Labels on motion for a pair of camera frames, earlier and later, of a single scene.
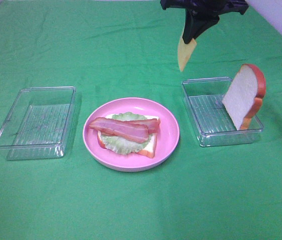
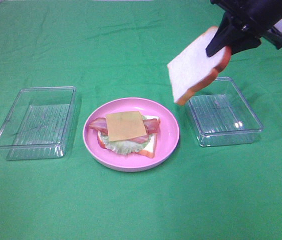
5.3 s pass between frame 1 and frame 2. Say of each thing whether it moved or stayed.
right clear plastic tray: stayed
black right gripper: moved
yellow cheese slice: moved
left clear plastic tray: stayed
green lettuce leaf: stayed
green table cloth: stayed
